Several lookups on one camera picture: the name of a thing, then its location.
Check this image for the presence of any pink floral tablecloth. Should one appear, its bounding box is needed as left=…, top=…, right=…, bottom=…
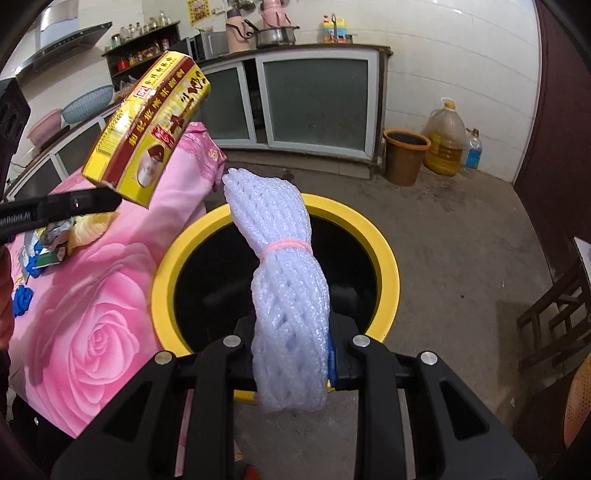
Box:
left=7, top=121, right=227, bottom=439

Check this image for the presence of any blue crumpled wrapper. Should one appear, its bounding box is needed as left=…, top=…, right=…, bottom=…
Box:
left=13, top=285, right=37, bottom=318
left=25, top=253, right=49, bottom=280

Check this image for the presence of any kitchen cabinet with glass doors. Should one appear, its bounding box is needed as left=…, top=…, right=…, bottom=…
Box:
left=194, top=44, right=393, bottom=162

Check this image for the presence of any steel cooking pot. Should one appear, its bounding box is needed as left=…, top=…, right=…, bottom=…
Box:
left=245, top=19, right=301, bottom=48

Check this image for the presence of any dark wooden shelf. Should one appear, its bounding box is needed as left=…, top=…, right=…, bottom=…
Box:
left=102, top=21, right=182, bottom=88

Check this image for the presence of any woven wicker seat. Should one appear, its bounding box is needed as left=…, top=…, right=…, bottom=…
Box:
left=562, top=369, right=591, bottom=444

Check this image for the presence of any white foam net bundle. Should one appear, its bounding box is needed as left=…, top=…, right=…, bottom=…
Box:
left=222, top=167, right=333, bottom=414

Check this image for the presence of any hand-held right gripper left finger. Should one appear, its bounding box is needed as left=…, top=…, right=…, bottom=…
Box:
left=51, top=316, right=259, bottom=480

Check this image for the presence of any large yellow oil bottle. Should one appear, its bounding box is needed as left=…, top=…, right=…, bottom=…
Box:
left=424, top=98, right=466, bottom=176

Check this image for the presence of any yellow wall poster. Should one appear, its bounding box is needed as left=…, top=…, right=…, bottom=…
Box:
left=186, top=0, right=213, bottom=25

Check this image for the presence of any black bin liner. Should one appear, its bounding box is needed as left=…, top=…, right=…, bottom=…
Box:
left=173, top=215, right=382, bottom=356

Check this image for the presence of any yellow round trash bin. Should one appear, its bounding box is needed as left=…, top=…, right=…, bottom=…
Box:
left=151, top=193, right=400, bottom=404

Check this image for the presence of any pink and brown thermos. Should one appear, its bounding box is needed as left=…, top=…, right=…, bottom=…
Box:
left=225, top=10, right=256, bottom=51

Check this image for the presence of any small clear plastic bottle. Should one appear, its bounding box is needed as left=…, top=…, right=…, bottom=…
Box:
left=462, top=128, right=483, bottom=171

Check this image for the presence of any pink plastic basin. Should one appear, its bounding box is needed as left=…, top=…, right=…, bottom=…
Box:
left=28, top=109, right=65, bottom=146

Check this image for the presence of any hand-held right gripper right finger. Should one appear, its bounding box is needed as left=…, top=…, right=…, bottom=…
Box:
left=328, top=314, right=539, bottom=480

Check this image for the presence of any colourful plastic toy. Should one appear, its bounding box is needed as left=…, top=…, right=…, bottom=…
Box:
left=322, top=14, right=358, bottom=44

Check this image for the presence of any silver microwave oven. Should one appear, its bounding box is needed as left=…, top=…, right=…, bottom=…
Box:
left=187, top=31, right=232, bottom=61

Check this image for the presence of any dark wooden chair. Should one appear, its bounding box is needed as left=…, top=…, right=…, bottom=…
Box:
left=516, top=258, right=591, bottom=370

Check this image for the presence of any row of glass jars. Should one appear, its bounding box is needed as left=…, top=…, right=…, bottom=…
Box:
left=104, top=11, right=181, bottom=51

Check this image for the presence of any steel range hood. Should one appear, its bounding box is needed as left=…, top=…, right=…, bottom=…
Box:
left=0, top=25, right=100, bottom=79

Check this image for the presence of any yellow and red carton box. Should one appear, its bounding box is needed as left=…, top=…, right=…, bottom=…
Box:
left=82, top=51, right=212, bottom=208

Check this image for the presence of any dark red door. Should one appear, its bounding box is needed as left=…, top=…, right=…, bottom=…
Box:
left=515, top=0, right=591, bottom=278

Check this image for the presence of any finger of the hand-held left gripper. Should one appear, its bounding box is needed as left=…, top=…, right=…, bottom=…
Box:
left=34, top=188, right=122, bottom=223

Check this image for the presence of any blue plastic basket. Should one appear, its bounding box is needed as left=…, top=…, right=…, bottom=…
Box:
left=61, top=88, right=114, bottom=124

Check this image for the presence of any pink kettle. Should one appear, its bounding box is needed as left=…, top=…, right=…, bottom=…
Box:
left=259, top=0, right=293, bottom=29

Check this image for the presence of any orange plastic bucket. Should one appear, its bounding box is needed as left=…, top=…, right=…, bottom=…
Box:
left=382, top=129, right=431, bottom=186

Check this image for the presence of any silver foil wrapper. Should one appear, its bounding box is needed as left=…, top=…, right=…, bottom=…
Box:
left=39, top=220, right=77, bottom=265

